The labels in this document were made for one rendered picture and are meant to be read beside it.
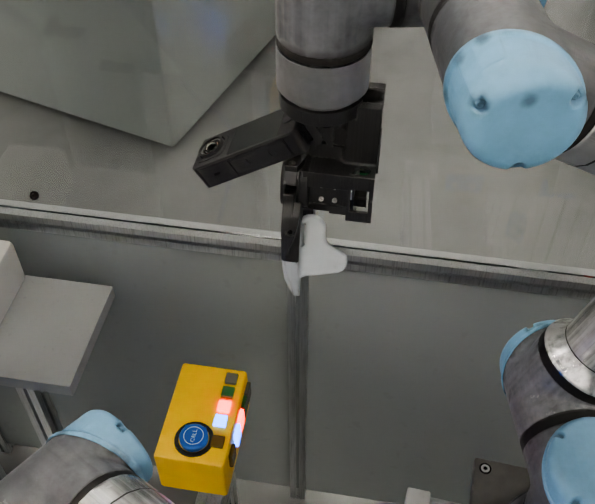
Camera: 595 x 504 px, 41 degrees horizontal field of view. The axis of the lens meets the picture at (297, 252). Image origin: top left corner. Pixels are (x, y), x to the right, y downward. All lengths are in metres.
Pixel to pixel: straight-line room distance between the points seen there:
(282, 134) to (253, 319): 1.01
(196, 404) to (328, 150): 0.59
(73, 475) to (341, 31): 0.37
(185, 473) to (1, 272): 0.61
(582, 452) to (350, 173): 0.45
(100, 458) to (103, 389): 1.42
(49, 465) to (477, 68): 0.40
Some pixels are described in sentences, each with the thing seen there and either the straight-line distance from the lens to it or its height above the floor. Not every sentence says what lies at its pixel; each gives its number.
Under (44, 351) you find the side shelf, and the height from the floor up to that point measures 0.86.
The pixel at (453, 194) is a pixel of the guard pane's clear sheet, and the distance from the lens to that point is 1.35.
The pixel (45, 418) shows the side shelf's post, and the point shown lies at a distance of 1.85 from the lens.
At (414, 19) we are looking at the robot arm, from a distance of 0.60.
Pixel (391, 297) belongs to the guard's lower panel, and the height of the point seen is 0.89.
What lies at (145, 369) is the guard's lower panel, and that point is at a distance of 1.90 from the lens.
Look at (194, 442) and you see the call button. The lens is 1.14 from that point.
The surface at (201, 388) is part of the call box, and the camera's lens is 1.19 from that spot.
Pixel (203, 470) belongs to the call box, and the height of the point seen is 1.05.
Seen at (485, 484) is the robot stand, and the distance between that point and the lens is 1.18.
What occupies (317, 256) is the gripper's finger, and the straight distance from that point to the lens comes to 0.73.
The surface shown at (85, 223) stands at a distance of 1.56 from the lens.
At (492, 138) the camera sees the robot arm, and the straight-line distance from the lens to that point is 0.48.
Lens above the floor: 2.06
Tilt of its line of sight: 47 degrees down
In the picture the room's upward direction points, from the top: straight up
